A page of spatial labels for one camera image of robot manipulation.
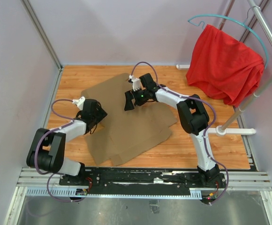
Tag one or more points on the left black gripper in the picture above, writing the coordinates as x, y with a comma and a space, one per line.
102, 114

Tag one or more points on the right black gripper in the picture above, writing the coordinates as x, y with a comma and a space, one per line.
129, 96

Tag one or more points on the brown cardboard box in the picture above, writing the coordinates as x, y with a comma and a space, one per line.
125, 134

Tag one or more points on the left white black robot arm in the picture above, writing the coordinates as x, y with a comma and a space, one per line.
47, 151

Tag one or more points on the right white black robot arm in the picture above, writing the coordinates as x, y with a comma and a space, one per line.
193, 117

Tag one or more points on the red cloth shirt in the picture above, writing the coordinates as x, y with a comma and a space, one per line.
224, 68

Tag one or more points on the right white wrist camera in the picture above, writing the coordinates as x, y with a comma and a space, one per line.
135, 82

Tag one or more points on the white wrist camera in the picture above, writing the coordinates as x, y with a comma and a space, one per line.
135, 82
79, 102

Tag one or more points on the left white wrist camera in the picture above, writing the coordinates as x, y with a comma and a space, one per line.
79, 102

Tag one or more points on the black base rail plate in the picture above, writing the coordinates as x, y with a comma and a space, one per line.
152, 180

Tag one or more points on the aluminium frame post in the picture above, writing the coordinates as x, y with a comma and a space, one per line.
38, 26

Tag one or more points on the grey slotted cable duct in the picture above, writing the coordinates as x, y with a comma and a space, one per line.
73, 192

